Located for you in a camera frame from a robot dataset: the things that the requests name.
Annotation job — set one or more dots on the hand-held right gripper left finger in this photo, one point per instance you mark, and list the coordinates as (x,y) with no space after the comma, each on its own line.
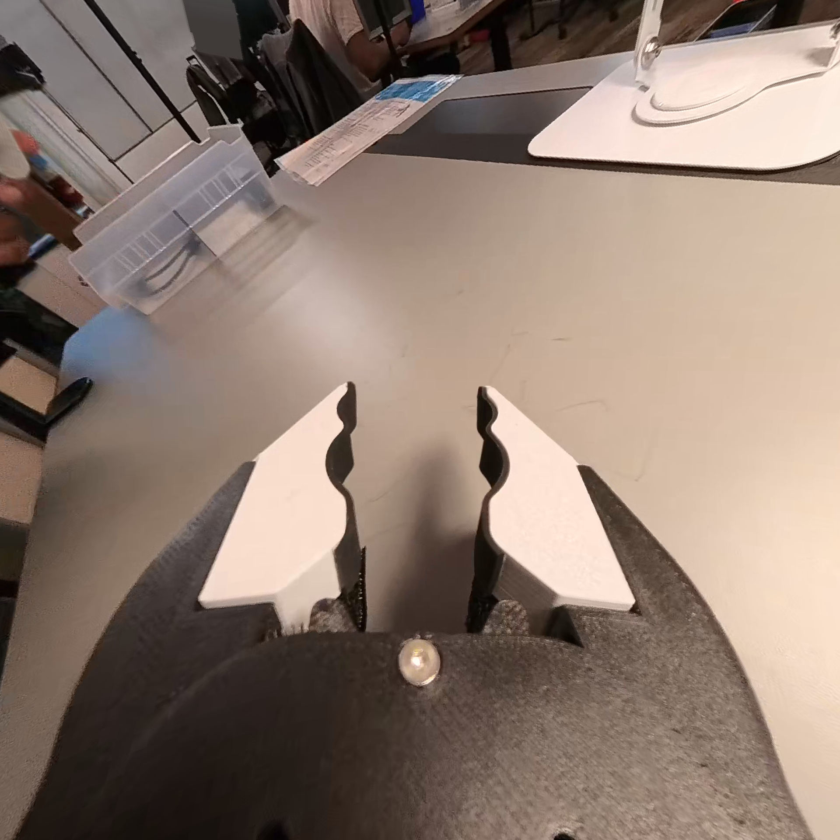
(282,525)

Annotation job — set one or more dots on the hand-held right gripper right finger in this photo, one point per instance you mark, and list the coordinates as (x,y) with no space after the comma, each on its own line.
(558,531)

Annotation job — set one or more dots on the clear plastic bin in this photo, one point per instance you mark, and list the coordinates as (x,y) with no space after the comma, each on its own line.
(164,223)

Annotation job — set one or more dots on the black table leg base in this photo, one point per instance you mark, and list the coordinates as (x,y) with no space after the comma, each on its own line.
(65,397)

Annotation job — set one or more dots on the white monitor stand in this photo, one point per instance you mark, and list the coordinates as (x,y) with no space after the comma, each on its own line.
(590,138)

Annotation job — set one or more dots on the printed paper sheets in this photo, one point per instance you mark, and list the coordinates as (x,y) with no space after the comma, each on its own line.
(354,131)

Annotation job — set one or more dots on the black office chair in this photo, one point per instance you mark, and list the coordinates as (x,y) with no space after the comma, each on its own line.
(207,92)

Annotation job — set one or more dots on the black jacket on chair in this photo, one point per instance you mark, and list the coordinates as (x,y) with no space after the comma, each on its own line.
(308,79)

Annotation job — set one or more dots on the black floor lamp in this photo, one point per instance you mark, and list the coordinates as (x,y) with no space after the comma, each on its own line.
(137,62)

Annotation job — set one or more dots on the wooden office desk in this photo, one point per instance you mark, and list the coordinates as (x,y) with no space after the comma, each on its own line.
(459,19)

